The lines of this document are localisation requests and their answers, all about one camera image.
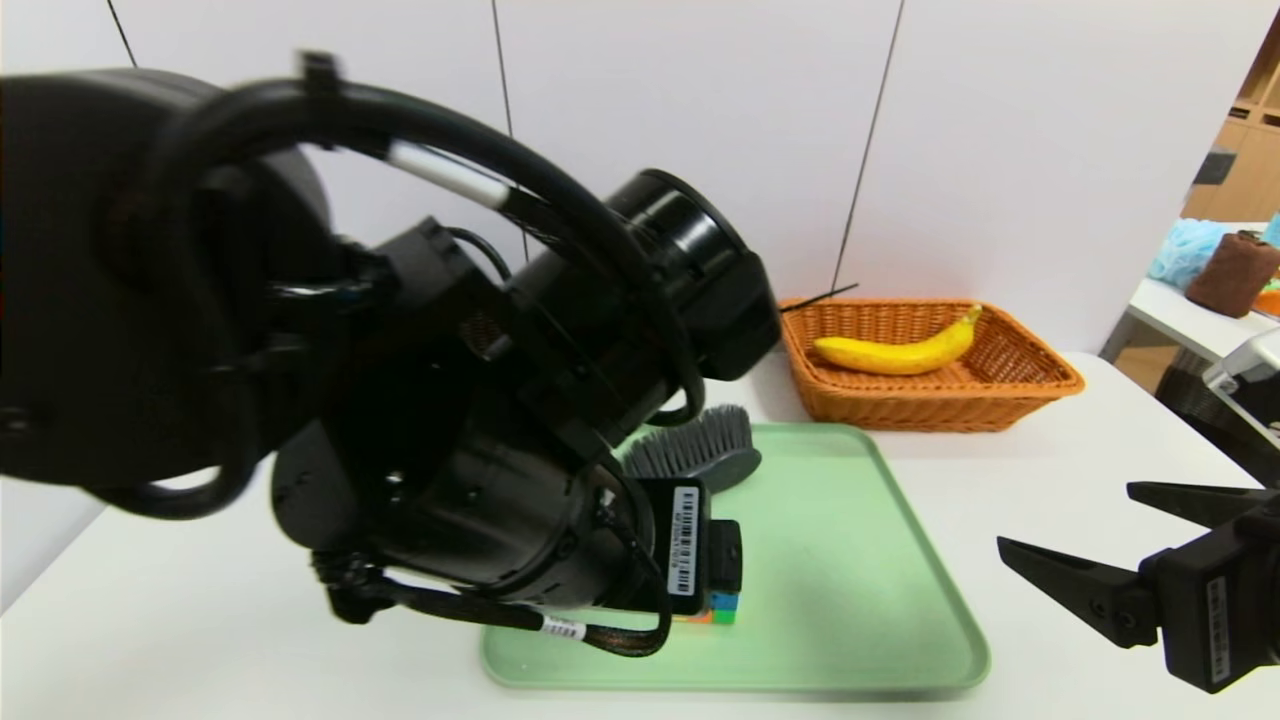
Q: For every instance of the light wooden shelf cabinet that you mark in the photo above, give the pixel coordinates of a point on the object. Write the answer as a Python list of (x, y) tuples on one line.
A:
[(1245, 170)]

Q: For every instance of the orange wicker basket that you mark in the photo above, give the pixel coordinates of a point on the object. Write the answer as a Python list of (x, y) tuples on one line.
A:
[(940, 400)]

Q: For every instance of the white side table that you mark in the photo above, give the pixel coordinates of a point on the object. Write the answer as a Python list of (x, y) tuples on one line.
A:
[(1190, 320)]

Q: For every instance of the brown rolled towel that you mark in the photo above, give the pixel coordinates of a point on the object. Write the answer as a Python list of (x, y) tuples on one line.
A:
[(1230, 275)]

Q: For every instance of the small orange item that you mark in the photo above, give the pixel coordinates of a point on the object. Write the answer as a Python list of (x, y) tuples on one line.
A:
[(1270, 304)]

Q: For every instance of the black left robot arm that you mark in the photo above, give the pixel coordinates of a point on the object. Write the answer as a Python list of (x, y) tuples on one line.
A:
[(450, 480)]

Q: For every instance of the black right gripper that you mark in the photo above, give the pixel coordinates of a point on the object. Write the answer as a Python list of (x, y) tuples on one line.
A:
[(1215, 610)]

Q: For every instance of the dark woven bin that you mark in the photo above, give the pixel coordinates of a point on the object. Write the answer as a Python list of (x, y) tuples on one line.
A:
[(1185, 395)]

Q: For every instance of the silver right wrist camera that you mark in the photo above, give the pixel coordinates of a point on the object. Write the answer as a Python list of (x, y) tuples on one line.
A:
[(1250, 375)]

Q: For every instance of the light green plastic tray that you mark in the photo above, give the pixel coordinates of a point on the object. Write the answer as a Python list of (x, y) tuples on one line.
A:
[(850, 600)]

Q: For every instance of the multicoloured puzzle cube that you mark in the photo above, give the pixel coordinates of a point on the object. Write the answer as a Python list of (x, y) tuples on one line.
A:
[(722, 606)]

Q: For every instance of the light blue fluffy cloth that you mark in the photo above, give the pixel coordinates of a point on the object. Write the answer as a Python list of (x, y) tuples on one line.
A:
[(1180, 250)]

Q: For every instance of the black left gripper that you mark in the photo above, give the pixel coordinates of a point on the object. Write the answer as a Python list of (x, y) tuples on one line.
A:
[(686, 540)]

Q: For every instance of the yellow banana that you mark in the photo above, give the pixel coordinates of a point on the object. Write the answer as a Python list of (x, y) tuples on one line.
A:
[(890, 355)]

